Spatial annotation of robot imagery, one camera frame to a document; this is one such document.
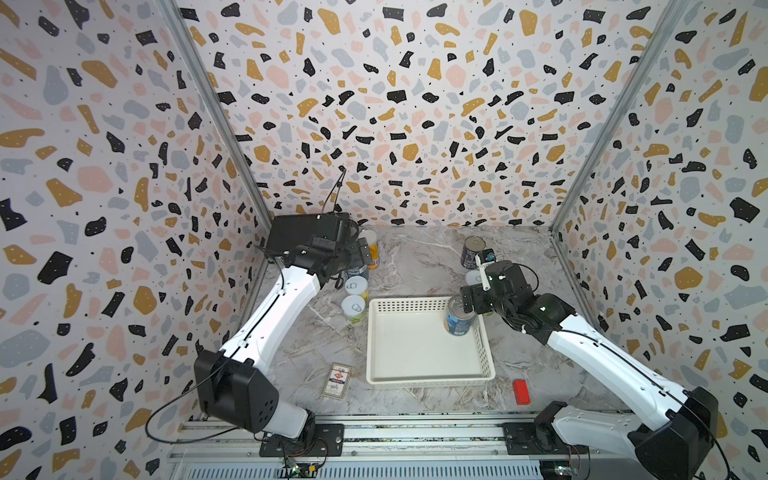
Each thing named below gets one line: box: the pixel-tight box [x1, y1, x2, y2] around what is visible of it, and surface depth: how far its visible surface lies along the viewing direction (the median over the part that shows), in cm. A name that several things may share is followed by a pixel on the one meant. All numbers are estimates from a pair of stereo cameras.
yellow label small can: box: [344, 275, 368, 295], surface depth 100 cm
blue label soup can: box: [445, 294, 477, 337], surface depth 88 cm
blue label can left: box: [344, 264, 369, 291], surface depth 101 cm
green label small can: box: [341, 294, 366, 324], surface depth 94 cm
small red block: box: [513, 379, 531, 405], surface depth 84 cm
